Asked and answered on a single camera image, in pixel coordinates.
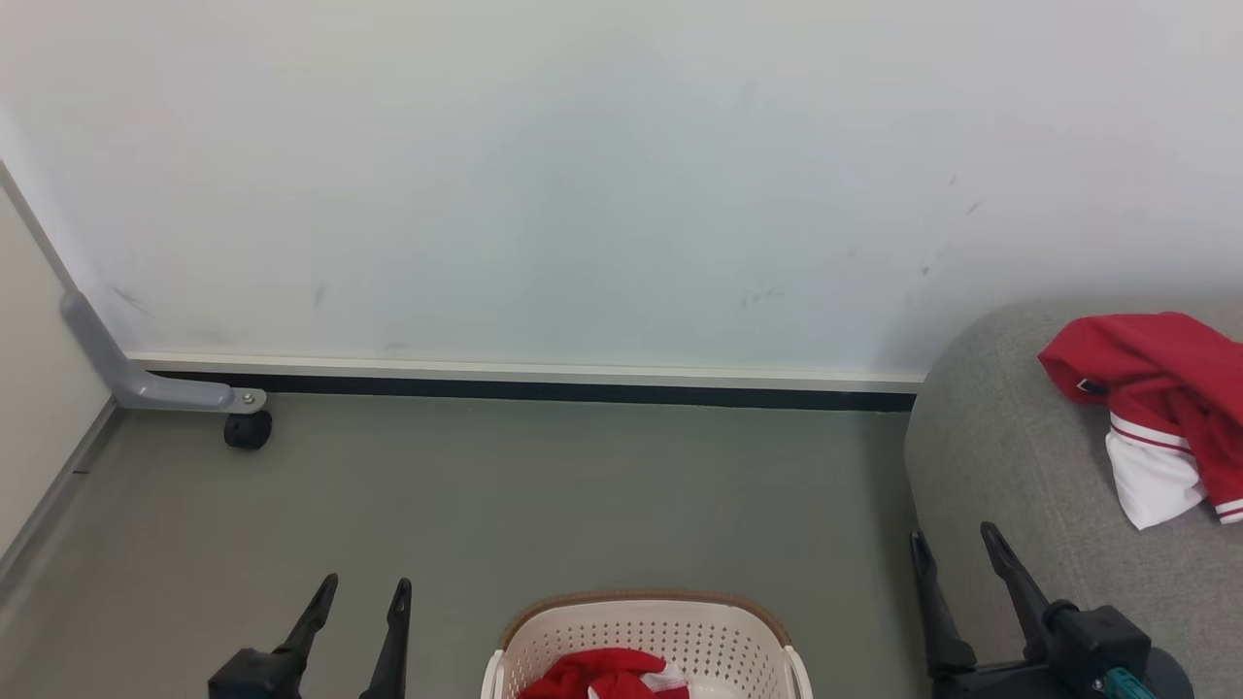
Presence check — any grey fabric sofa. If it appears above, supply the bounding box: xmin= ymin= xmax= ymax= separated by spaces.
xmin=903 ymin=296 xmax=1243 ymax=699

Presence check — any black caster wheel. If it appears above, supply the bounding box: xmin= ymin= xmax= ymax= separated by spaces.
xmin=223 ymin=411 xmax=273 ymax=450

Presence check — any red and white garment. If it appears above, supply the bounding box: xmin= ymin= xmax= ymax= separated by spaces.
xmin=518 ymin=648 xmax=692 ymax=699
xmin=1037 ymin=311 xmax=1243 ymax=531

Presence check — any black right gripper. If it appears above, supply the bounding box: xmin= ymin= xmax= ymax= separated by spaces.
xmin=911 ymin=521 xmax=1195 ymax=699

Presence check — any grey wall skirting board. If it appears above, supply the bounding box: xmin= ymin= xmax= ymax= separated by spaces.
xmin=0 ymin=398 xmax=123 ymax=585

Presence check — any cream perforated laundry basket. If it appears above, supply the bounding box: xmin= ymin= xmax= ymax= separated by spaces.
xmin=481 ymin=589 xmax=815 ymax=699

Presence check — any grey metal panel foot bracket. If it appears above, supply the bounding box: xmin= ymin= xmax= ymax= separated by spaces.
xmin=60 ymin=289 xmax=268 ymax=414

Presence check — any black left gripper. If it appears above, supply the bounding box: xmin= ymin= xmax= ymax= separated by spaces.
xmin=207 ymin=573 xmax=413 ymax=699

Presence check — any white panel bottom rail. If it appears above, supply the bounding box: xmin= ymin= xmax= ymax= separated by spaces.
xmin=126 ymin=351 xmax=928 ymax=394

